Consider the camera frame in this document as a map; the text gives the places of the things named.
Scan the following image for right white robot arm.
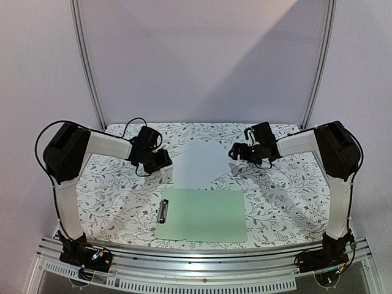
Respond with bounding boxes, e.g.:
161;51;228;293
228;121;363;240

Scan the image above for left aluminium corner post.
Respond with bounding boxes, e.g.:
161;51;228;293
70;0;107;130

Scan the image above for right aluminium corner post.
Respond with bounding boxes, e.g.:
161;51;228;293
300;0;336;129

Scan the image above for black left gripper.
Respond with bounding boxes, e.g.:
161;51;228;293
140;148;172;174

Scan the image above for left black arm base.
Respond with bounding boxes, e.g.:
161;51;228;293
58;230;113;273

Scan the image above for green clipboard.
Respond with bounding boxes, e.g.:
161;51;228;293
154;189;248;243

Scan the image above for aluminium corner post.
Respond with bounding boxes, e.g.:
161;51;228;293
70;0;107;130
300;0;336;129

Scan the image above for front aluminium rail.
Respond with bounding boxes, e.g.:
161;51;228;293
31;237;372;280

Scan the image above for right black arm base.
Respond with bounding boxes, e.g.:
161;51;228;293
294;229;356;274

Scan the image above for perforated white cable tray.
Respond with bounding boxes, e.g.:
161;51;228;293
37;261;297;293

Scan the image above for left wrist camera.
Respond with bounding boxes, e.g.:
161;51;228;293
134;126;163;150

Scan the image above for white paper sheet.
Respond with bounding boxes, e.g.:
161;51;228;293
172;140;231;189

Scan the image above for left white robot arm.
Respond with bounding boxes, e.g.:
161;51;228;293
36;120;172;241

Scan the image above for floral patterned table mat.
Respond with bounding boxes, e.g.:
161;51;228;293
54;122;349;251

